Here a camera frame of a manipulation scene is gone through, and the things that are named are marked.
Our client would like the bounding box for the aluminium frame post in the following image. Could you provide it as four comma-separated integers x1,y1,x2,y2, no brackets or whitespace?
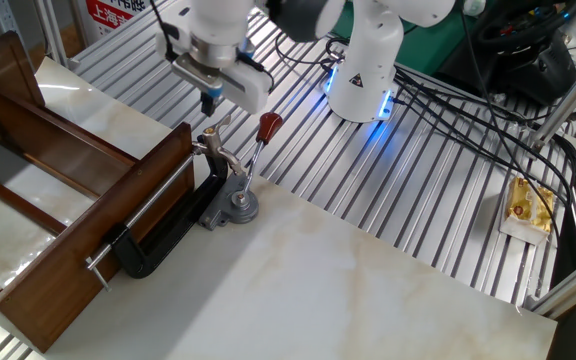
31,0,82,70
527,47,576,151

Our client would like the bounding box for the black C-clamp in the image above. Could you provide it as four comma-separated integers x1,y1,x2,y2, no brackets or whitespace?
85,130,230,293

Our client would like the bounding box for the silver wrist camera blue cap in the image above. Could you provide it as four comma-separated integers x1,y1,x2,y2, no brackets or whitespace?
170,51,226,100

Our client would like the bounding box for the red white sign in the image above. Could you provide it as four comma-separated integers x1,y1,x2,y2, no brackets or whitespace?
85,0,148,38

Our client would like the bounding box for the black camera cable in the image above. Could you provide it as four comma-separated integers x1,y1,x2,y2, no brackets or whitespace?
235,48,276,94

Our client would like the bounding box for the brown wooden drawer box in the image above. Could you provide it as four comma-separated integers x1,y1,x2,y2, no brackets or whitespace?
0,30,197,354

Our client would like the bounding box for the silver tap spout brass cap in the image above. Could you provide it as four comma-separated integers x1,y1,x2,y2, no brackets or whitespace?
191,114,248,177

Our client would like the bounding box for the grey tap valve red knob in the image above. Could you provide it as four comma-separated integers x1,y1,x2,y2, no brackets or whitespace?
197,111,285,232

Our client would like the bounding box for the green board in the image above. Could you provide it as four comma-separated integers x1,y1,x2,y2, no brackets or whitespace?
331,9,475,77

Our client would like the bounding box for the white marble tile slab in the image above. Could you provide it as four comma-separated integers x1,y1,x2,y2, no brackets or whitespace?
0,55,560,360

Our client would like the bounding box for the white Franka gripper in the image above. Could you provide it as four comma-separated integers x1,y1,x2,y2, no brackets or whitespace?
154,3,274,118

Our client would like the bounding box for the yellow snack packet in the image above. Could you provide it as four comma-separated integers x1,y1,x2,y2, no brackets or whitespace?
498,175,556,247

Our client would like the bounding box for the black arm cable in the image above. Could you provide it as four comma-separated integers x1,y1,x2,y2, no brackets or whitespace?
148,0,180,64

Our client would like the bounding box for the aluminium frame beam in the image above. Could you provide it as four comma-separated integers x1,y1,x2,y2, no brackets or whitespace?
524,248,576,321

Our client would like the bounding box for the black cable bundle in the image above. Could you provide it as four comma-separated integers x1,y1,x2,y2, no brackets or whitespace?
392,63,576,211

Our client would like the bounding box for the white power strip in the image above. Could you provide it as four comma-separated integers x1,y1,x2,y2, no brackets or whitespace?
0,0,25,37

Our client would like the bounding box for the black looped cable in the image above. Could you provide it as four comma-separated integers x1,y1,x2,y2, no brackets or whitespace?
273,30,348,72

